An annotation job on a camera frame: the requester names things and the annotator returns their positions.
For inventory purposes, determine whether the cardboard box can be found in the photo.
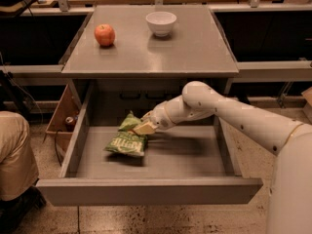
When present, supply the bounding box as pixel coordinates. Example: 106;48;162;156
46;86;80;154

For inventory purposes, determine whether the white bowl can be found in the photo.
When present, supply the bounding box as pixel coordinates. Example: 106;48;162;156
145;11;177;37

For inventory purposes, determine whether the red soda can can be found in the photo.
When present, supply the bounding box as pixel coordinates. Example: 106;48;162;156
65;116;77;132

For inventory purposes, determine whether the grey open top drawer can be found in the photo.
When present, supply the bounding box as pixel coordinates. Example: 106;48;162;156
37;81;263;206

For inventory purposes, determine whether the left black drawer handle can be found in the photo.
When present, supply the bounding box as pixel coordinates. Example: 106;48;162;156
119;91;141;99

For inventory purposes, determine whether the black drawer handle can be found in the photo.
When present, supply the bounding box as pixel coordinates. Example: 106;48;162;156
145;91;167;100
119;91;141;99

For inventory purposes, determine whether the person's beige trouser leg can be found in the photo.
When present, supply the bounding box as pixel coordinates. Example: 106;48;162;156
0;111;39;201

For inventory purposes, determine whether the green jalapeno chip bag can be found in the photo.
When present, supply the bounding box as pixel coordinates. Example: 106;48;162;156
104;111;148;157

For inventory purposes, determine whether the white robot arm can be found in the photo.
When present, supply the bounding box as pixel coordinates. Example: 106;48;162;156
135;81;312;234

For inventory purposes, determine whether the red apple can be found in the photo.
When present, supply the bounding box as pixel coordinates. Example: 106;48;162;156
94;24;115;47

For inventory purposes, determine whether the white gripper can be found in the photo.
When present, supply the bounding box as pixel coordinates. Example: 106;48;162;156
134;96;213;135

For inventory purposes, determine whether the grey counter cabinet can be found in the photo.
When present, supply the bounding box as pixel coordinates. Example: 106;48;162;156
60;5;241;110

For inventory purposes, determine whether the black cable on floor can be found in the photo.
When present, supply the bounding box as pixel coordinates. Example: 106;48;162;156
54;129;66;167

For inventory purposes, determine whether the right black drawer handle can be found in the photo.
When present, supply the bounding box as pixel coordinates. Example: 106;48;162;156
145;91;167;100

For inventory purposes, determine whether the black shoe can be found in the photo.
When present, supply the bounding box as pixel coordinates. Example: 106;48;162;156
0;186;46;234

